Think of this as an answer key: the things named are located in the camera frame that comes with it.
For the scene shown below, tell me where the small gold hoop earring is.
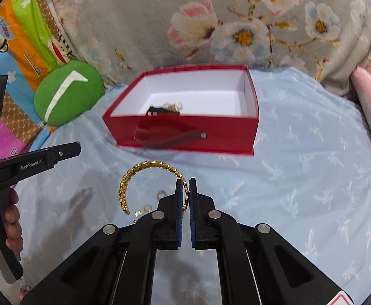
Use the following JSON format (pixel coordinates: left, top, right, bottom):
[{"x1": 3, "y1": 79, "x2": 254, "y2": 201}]
[{"x1": 157, "y1": 190, "x2": 167, "y2": 200}]

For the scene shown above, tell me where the black smart watch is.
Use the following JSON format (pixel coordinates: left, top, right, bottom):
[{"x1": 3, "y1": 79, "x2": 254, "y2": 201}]
[{"x1": 146, "y1": 106, "x2": 175, "y2": 116}]

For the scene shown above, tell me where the grey floral blanket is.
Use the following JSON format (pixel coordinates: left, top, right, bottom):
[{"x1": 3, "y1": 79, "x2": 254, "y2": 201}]
[{"x1": 46, "y1": 0, "x2": 371, "y2": 97}]

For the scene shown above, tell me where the colourful monkey print sheet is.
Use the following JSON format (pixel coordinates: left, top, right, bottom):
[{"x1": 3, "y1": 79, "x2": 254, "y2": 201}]
[{"x1": 0, "y1": 0, "x2": 75, "y2": 159}]

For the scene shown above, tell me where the gold cuff bangle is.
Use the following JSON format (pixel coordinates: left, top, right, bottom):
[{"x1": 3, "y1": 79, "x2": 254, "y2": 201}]
[{"x1": 117, "y1": 160, "x2": 190, "y2": 216}]

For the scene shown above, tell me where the red jewelry box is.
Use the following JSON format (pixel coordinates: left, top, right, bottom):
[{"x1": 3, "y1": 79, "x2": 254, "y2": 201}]
[{"x1": 103, "y1": 65, "x2": 259, "y2": 156}]

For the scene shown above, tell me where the person left hand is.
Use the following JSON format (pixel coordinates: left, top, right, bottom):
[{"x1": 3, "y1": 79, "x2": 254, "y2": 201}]
[{"x1": 4, "y1": 189, "x2": 24, "y2": 251}]

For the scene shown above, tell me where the pearl bracelet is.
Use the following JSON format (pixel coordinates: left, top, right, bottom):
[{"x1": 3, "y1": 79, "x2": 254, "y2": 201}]
[{"x1": 163, "y1": 101, "x2": 183, "y2": 113}]

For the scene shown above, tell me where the gold dangle hoop earring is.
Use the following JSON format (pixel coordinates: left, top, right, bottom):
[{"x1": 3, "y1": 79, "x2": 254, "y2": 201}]
[{"x1": 133, "y1": 205, "x2": 153, "y2": 223}]

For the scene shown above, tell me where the green round cushion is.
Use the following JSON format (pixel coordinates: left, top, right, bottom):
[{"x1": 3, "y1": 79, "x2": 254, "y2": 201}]
[{"x1": 34, "y1": 61, "x2": 105, "y2": 127}]

